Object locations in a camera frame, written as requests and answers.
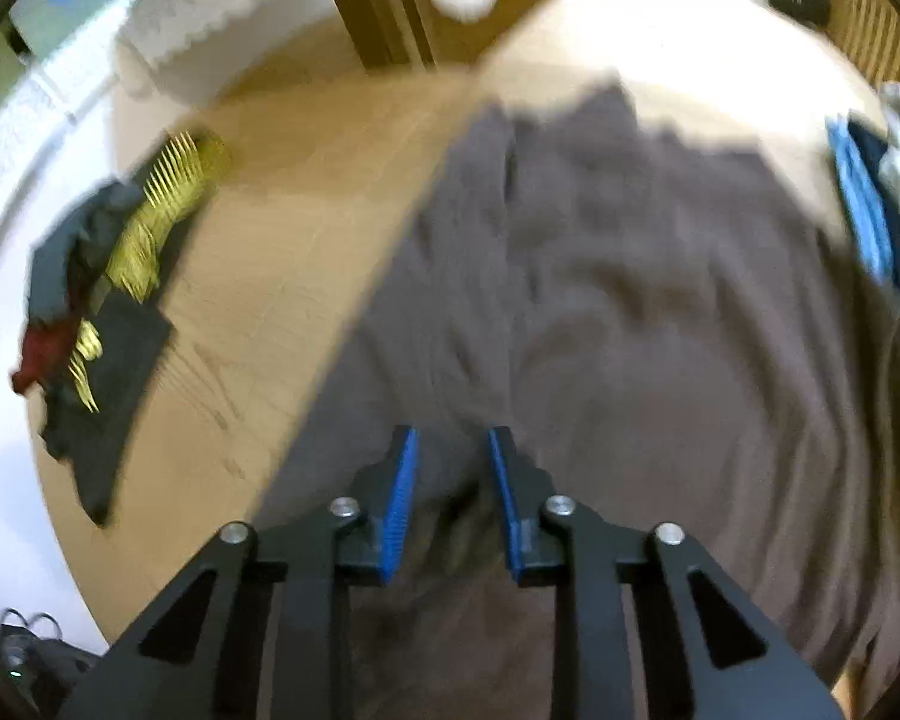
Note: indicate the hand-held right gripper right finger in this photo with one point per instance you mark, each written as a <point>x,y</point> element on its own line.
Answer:
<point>506,517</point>

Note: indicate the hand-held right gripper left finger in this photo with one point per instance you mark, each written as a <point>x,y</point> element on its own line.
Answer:
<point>401,510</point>

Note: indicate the brown long-sleeve shirt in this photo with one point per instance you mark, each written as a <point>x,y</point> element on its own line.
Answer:
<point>645,315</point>

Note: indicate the pile of dark unfolded clothes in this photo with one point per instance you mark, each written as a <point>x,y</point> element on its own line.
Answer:
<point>67,255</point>

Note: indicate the black shirt with gold print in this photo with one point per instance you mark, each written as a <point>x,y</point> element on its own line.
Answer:
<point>120,360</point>

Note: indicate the red garment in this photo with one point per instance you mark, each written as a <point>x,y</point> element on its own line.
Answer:
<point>41,352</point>

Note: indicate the blue folded garment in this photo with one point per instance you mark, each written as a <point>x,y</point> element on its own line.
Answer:
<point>862,195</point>

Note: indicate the white lace tablecloth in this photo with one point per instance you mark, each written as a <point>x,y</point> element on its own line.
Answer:
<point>195,7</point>

